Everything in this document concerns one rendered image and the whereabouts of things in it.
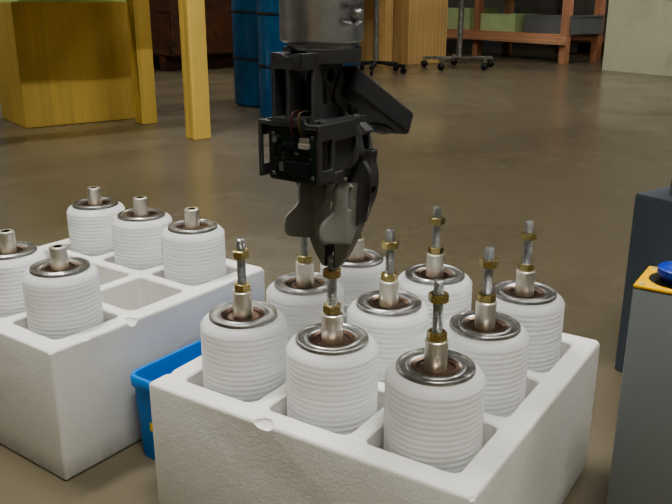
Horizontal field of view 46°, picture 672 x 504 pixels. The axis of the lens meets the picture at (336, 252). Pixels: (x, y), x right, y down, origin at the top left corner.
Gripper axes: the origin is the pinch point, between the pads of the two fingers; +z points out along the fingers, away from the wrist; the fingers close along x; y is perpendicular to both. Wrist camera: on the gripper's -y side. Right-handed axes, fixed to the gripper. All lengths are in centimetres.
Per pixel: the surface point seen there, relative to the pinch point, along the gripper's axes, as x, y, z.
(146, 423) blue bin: -29.9, 1.4, 29.1
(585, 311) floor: -1, -84, 34
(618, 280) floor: -1, -106, 34
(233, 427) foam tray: -6.8, 8.7, 18.1
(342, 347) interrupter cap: 2.3, 2.1, 9.0
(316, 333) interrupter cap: -2.0, 0.7, 9.1
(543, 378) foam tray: 16.0, -17.5, 16.4
